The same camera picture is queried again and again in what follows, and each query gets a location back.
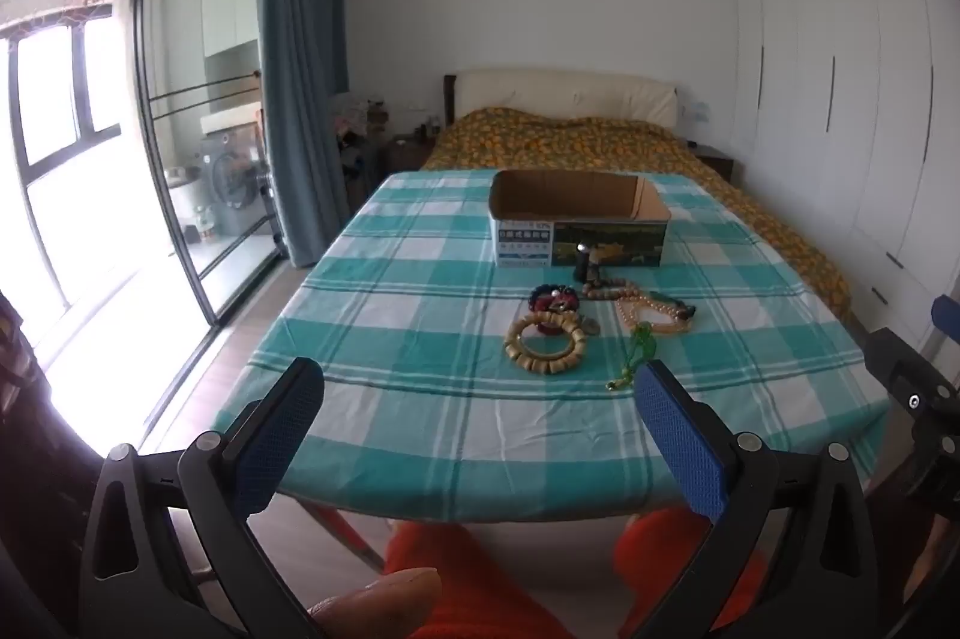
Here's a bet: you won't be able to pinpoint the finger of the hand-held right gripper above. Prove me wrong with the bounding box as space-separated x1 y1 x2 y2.
931 292 960 337
862 327 960 416

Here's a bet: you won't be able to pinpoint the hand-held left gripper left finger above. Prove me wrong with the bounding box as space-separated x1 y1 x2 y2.
79 356 327 639

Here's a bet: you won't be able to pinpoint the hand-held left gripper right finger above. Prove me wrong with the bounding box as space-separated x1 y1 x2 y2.
630 360 882 639

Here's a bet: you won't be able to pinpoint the cardboard box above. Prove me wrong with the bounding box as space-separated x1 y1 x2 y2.
487 170 672 270

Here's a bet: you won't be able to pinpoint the person's left hand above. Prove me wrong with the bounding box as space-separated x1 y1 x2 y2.
306 567 443 639

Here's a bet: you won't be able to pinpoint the teal checked tablecloth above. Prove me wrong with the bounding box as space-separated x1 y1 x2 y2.
210 170 893 527

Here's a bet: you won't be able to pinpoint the orange trousers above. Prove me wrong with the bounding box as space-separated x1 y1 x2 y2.
382 505 770 639

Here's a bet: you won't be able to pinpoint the white wardrobe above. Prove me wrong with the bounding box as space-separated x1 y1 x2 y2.
731 0 960 359

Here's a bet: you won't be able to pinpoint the grey washing machine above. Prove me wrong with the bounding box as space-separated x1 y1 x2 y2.
198 127 272 236

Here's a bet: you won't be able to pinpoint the dark suitcase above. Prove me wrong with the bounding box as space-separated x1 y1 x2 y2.
340 145 385 214

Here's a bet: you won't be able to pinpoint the dark wooden nightstand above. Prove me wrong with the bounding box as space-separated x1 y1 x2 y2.
694 144 740 184
385 133 437 176

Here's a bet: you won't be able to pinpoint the bed with orange cover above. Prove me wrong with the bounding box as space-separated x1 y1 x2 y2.
420 108 853 319

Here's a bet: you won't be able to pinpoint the pile of clothes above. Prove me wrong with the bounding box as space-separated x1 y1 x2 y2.
333 91 392 146

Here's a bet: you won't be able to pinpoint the blue curtain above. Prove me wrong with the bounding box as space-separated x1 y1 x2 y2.
256 0 352 269

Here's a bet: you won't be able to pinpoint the sliding glass door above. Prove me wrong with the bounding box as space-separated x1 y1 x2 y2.
132 0 295 326

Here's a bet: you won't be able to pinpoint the cream bed headboard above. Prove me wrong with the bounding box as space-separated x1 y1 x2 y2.
442 68 680 130

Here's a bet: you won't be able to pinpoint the green bead string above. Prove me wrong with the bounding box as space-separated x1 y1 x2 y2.
606 324 661 393

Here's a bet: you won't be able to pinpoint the pearl necklace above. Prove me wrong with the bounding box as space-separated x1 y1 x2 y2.
616 295 692 335

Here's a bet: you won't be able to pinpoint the brown bead string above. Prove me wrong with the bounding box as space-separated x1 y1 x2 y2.
583 279 647 304

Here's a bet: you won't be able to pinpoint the wooden bead bracelet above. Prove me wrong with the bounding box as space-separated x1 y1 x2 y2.
504 311 587 375

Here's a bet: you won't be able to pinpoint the dark bead bracelet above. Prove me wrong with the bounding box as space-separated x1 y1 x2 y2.
529 284 580 313

